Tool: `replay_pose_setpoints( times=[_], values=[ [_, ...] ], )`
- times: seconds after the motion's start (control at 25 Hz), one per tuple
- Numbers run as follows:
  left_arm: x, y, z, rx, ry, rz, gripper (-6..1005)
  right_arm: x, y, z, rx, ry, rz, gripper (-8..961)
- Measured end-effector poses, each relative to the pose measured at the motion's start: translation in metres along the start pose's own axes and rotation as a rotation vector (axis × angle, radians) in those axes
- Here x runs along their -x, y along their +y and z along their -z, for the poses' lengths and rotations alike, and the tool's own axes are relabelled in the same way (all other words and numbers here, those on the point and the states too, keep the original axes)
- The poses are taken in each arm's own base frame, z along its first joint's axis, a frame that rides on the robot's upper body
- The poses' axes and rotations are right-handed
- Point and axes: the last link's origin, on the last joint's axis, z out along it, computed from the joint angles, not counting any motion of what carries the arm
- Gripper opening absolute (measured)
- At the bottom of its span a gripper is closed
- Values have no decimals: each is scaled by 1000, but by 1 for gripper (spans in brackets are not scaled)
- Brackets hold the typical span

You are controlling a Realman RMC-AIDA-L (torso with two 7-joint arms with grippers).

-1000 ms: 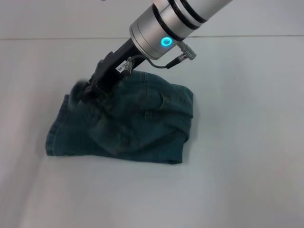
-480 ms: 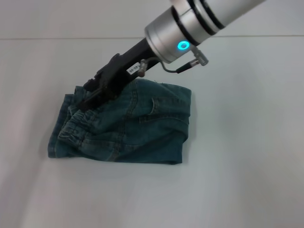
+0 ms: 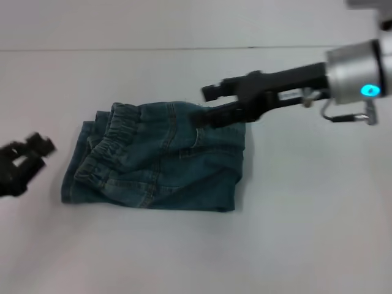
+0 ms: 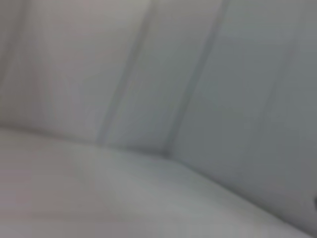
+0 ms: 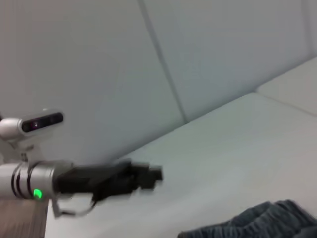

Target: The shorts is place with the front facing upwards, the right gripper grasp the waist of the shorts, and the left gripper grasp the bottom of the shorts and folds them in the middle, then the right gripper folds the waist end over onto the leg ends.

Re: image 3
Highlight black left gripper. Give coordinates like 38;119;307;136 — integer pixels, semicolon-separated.
0;132;58;200

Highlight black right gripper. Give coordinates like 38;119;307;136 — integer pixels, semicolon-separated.
190;62;328;129

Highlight blue denim shorts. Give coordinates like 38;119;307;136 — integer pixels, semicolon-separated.
60;102;247;213

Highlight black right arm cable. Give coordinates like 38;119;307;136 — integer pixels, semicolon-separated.
320;97;379;126

